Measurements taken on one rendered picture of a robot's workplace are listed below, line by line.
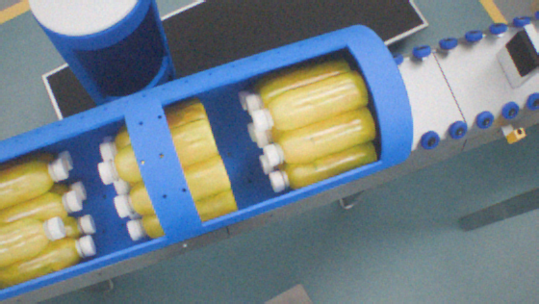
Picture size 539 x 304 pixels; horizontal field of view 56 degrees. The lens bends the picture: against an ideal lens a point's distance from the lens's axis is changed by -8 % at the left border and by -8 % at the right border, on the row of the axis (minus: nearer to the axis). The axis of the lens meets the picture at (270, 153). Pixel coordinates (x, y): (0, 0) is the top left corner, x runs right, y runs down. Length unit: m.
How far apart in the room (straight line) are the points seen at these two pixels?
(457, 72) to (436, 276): 1.06
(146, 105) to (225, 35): 1.26
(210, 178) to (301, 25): 1.33
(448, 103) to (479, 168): 1.06
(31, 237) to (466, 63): 1.04
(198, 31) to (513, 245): 1.55
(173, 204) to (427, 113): 0.65
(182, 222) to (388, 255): 1.34
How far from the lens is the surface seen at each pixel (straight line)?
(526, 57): 1.29
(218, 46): 2.14
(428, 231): 2.21
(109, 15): 1.22
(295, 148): 0.97
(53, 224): 1.01
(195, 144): 0.92
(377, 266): 2.14
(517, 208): 1.84
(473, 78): 1.36
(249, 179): 1.13
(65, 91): 2.18
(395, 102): 0.94
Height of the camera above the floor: 2.07
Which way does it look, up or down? 75 degrees down
